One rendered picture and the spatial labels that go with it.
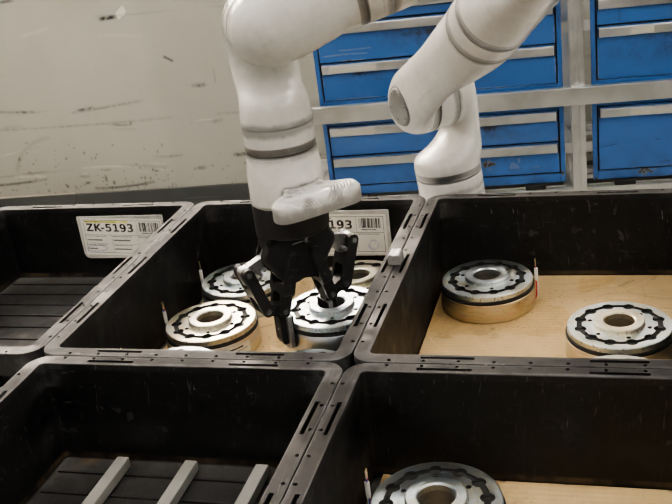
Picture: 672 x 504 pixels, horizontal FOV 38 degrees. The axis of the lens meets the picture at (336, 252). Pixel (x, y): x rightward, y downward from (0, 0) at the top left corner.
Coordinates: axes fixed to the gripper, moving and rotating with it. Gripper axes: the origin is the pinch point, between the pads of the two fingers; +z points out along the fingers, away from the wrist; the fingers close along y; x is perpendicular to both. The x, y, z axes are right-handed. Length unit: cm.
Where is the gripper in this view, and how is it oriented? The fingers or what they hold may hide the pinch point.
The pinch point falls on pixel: (307, 323)
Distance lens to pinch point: 101.7
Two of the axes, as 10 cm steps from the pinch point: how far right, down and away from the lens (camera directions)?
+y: -8.5, 3.0, -4.3
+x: 5.1, 2.7, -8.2
